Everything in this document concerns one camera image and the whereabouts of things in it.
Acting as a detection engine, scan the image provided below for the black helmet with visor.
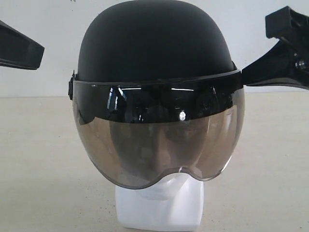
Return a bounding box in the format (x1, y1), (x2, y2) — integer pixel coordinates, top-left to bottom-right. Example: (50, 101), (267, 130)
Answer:
(68, 0), (245, 189)

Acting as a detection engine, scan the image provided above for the white mannequin head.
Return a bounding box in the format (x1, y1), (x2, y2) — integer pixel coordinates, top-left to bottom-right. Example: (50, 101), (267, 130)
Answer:
(115, 173), (204, 232)

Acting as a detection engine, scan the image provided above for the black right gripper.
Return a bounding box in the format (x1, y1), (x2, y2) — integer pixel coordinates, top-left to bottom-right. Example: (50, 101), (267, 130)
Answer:
(241, 6), (309, 90)

